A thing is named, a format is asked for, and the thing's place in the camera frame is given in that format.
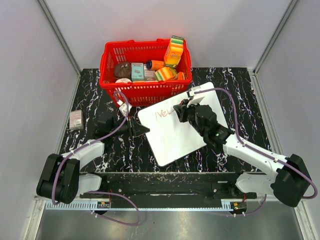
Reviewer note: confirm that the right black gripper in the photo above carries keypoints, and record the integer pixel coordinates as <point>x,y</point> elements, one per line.
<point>182,110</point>

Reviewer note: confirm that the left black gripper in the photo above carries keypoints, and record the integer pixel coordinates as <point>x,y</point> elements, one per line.
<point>135,129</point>

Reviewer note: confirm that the white whiteboard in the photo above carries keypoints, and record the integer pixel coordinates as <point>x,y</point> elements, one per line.
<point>168,138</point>

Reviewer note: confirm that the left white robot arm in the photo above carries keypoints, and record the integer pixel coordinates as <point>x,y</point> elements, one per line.
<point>60,179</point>

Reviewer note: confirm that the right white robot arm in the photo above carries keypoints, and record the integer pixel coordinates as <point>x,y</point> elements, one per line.
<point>285,177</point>

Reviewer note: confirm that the orange snack packet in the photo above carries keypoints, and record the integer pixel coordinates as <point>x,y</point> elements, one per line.
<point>180,76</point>

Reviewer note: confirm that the red plastic shopping basket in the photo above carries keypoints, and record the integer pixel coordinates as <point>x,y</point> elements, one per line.
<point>141,94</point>

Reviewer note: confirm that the yellow green sponge pack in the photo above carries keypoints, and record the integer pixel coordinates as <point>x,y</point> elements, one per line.
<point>165,73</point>

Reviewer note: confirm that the white round lid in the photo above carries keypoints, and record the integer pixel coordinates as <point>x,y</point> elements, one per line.
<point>123,80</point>

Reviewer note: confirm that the orange blue can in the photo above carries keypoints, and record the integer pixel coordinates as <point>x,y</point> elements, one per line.
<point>154,65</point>

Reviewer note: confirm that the orange juice carton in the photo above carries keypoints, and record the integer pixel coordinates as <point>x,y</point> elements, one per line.
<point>174,51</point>

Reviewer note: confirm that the teal small box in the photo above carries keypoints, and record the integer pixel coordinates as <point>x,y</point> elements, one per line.
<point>137,72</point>

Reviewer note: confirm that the brown chocolate muffin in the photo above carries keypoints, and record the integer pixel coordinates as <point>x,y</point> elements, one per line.
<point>123,70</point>

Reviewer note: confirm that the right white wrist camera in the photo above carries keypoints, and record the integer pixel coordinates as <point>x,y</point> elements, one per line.
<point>194,96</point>

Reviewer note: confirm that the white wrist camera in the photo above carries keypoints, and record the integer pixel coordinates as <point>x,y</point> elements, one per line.
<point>194,96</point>
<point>124,107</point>

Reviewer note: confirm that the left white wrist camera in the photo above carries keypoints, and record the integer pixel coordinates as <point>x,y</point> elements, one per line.
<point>124,107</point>

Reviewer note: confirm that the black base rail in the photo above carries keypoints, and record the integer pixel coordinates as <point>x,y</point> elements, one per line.
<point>168,190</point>

